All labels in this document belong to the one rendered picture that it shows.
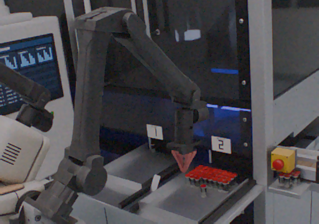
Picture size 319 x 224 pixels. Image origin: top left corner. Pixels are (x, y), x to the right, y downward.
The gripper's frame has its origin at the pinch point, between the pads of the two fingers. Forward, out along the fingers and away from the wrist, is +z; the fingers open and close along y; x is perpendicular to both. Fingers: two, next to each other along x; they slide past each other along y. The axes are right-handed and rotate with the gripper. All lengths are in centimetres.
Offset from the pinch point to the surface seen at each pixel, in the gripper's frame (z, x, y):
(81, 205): 55, 105, 44
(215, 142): 0.0, 9.8, 35.2
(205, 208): 18.0, 0.1, 13.6
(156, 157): 13, 44, 40
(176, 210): 18.9, 8.4, 7.7
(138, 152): 13, 54, 39
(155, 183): 14.5, 24.3, 15.0
